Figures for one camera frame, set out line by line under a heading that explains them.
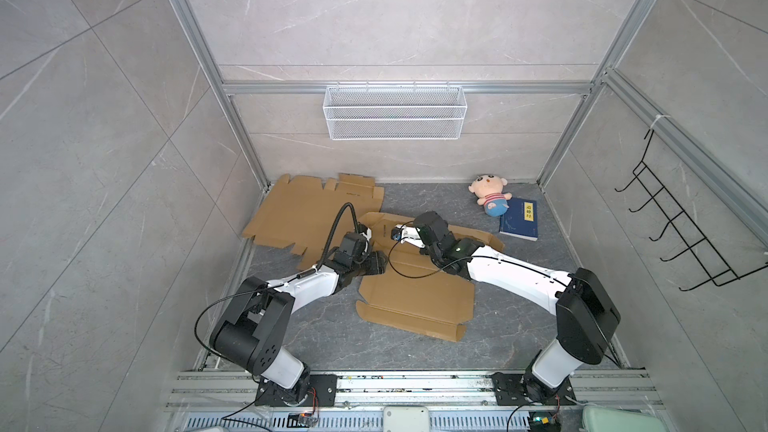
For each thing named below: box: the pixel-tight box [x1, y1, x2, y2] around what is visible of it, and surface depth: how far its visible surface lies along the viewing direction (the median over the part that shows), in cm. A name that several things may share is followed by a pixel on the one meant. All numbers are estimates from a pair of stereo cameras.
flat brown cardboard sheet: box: [242, 174, 384, 268], surface depth 120 cm
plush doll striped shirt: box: [468, 174, 512, 217], surface depth 111 cm
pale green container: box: [581, 406, 665, 432], surface depth 70 cm
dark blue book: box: [499, 197, 538, 241], surface depth 109 cm
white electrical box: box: [383, 406, 430, 432], surface depth 70 cm
